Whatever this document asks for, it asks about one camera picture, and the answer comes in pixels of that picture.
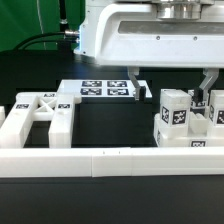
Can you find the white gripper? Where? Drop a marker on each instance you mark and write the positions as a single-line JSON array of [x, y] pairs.
[[156, 34]]

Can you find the white chair seat part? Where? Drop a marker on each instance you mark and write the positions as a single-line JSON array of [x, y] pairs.
[[195, 133]]

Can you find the white U-shaped obstacle fence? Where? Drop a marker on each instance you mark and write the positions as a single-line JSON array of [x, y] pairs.
[[101, 162]]

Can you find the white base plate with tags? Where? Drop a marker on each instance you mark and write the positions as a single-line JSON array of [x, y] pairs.
[[98, 88]]

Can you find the white chair back frame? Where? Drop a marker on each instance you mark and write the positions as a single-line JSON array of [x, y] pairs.
[[57, 108]]

